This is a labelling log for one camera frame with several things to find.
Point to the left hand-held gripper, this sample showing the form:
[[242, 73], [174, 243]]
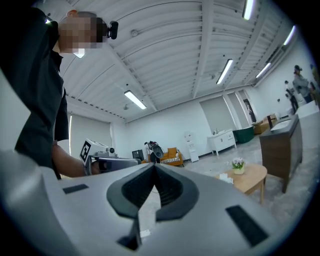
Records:
[[96, 148]]

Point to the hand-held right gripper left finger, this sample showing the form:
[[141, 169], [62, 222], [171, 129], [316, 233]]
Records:
[[87, 220]]

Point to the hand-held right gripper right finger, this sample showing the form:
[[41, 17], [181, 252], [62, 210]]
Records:
[[200, 225]]

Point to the white lidded wet wipe pack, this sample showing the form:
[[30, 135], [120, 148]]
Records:
[[226, 178]]

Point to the person's left forearm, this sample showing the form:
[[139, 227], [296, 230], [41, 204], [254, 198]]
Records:
[[67, 162]]

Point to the person's left hand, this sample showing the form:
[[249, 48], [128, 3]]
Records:
[[95, 168]]

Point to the black side cabinet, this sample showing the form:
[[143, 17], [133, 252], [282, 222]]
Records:
[[137, 155]]

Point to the grey roller blind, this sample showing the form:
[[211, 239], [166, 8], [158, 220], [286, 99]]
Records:
[[90, 135]]

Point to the striped sofa seat cover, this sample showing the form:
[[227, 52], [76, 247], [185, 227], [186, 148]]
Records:
[[171, 160]]

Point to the orange sofa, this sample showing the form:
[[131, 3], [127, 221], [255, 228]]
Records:
[[172, 161]]

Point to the tall orange sofa cushion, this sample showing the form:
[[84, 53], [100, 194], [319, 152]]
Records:
[[172, 151]]

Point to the round ceiling sensor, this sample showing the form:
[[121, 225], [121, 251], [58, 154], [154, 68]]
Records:
[[134, 32], [126, 107]]

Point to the long ceiling light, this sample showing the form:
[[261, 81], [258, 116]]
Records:
[[290, 35], [225, 71], [80, 53], [247, 8], [135, 99], [263, 70]]

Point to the oval wooden coffee table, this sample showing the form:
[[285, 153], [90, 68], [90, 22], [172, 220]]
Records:
[[250, 178]]

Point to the pink flowers in pot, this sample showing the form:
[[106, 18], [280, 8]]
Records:
[[238, 165]]

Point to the white water dispenser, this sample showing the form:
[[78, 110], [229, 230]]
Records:
[[192, 147]]

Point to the white sink cabinet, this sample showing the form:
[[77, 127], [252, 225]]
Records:
[[222, 141]]

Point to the chrome faucet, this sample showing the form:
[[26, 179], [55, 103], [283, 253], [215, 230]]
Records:
[[216, 130]]

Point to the dark green bathtub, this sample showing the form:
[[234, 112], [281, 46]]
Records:
[[243, 135]]

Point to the dark wooden vanity cabinet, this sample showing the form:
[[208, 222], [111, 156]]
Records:
[[277, 155]]

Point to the large brown cardboard box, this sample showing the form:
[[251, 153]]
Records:
[[260, 127]]

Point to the person's black shirt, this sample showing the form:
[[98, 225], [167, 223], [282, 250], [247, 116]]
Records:
[[32, 87]]

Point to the dark framed picture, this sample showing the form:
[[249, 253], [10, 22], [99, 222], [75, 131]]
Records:
[[250, 111]]

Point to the black faucet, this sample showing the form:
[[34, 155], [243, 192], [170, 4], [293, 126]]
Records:
[[269, 121]]

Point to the small brown cardboard box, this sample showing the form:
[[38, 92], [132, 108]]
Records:
[[273, 119]]

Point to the white rectangular basin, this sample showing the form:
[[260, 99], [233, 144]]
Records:
[[281, 125]]

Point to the person's head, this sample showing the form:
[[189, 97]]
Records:
[[80, 32]]

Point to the white counter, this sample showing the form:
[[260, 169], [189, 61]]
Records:
[[308, 112]]

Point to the black head-mounted camera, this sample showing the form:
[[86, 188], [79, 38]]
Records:
[[112, 30]]

